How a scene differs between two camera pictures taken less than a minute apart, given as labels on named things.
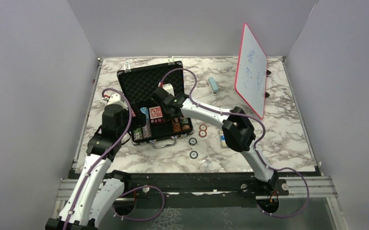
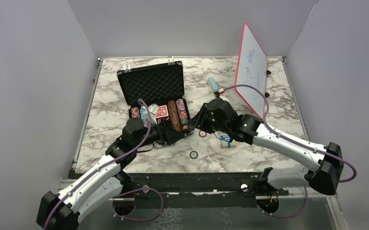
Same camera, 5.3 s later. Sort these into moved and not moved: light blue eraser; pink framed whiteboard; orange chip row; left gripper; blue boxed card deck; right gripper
Moved: left gripper; right gripper
Not moved: orange chip row; pink framed whiteboard; light blue eraser; blue boxed card deck
